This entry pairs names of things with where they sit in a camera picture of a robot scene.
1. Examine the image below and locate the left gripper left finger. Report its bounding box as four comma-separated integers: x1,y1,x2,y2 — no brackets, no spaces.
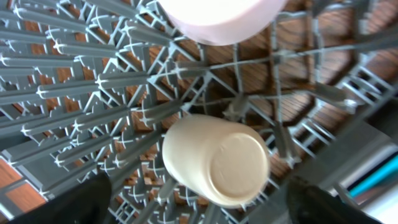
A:
9,173,112,224

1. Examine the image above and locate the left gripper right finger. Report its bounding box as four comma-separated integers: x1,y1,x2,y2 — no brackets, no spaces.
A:
286,177,380,224

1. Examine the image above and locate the white paper cup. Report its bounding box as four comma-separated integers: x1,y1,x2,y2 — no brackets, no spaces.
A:
162,114,271,208

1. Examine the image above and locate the small pink bowl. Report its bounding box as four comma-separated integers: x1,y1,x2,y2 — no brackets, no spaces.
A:
159,0,287,46

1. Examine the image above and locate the large white plate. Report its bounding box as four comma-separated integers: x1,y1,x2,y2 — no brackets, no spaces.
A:
361,185,397,224

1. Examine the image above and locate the teal serving tray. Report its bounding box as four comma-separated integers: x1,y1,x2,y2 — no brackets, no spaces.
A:
348,153,397,197

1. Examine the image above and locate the grey plastic dish rack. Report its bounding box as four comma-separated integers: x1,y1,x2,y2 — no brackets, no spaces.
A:
1,1,397,223

